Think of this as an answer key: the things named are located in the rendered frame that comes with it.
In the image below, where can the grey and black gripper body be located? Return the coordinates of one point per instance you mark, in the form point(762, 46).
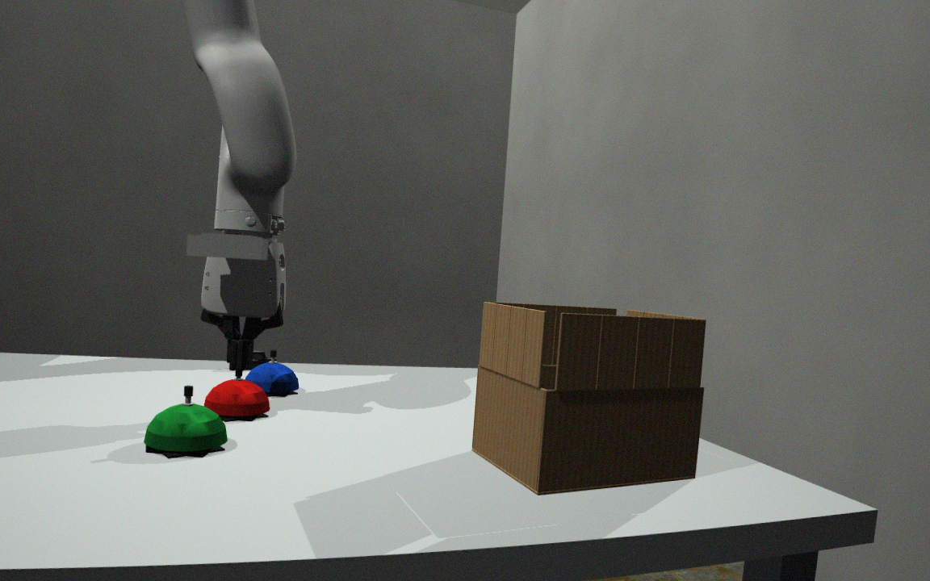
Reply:
point(245, 287)

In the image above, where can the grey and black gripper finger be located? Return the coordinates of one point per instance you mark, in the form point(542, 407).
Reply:
point(253, 327)
point(230, 327)

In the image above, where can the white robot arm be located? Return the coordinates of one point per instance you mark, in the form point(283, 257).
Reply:
point(259, 155)

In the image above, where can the green dome bell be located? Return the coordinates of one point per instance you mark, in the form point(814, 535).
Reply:
point(186, 430)

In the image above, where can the blue bell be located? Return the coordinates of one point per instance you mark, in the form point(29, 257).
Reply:
point(274, 378)

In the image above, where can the brown cardboard box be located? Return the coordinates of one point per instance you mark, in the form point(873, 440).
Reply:
point(623, 406)

